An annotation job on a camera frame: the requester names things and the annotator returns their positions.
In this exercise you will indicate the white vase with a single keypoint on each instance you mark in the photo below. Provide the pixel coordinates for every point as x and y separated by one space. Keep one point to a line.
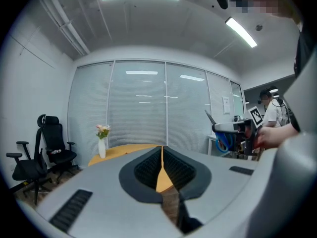
101 149

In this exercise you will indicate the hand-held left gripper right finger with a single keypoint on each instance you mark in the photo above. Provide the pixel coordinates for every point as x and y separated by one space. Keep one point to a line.
218 182

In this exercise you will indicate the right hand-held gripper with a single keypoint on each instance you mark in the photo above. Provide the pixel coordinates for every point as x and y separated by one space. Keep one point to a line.
248 135

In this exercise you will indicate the person's right hand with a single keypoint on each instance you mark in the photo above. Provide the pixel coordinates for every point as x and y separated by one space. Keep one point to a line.
266 137

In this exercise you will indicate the pink flower bouquet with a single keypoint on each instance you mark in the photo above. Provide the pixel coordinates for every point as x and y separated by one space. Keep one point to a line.
102 131

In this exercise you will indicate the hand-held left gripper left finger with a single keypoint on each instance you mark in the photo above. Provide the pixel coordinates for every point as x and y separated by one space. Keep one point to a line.
104 197

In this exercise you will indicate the white side table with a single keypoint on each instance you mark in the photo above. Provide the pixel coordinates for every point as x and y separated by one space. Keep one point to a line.
215 142

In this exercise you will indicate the white paper notice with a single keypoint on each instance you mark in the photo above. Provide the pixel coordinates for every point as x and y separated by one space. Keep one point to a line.
226 105

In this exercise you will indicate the round wooden table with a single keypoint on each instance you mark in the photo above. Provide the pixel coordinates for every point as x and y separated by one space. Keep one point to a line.
128 149

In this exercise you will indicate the small plastic bottle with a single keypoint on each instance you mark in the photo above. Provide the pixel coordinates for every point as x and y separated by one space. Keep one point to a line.
55 151

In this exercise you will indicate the black office chair with headrest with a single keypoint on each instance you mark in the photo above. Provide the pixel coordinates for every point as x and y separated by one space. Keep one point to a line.
58 145

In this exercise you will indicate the person's right forearm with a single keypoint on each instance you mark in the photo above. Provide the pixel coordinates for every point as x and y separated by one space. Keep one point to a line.
286 135

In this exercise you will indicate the round smoke detector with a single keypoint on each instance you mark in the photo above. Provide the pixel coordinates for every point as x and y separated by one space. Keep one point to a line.
258 27

